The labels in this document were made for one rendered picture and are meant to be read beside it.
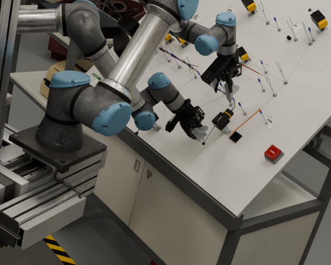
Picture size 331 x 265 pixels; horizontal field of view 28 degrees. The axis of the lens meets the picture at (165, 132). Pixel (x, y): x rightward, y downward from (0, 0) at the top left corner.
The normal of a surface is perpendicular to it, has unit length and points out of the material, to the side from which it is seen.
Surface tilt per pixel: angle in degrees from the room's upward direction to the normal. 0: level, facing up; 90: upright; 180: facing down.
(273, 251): 90
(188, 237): 90
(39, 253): 0
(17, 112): 0
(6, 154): 0
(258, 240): 90
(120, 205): 90
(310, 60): 46
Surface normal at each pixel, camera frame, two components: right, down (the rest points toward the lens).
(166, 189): -0.76, 0.11
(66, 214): 0.82, 0.41
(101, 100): -0.14, -0.28
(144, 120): 0.09, 0.46
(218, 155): -0.39, -0.52
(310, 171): 0.23, -0.87
